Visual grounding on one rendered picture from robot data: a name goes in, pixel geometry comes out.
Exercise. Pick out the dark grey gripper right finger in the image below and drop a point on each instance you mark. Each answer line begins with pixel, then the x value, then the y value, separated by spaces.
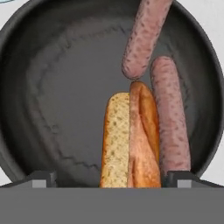
pixel 180 178

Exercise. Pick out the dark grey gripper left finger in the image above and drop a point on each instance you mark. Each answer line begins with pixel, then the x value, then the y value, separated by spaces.
pixel 40 178

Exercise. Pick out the brown hot dog bun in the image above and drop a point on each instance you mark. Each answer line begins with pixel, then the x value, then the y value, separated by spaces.
pixel 144 140
pixel 115 143

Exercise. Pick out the pink sausage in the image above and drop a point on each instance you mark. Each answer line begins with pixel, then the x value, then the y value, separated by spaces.
pixel 170 116
pixel 145 35

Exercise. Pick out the dark grey bowl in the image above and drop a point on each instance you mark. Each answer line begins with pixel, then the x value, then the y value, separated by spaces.
pixel 73 96

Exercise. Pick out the white plate with blue rim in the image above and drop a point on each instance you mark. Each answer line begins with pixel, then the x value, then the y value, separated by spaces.
pixel 5 1

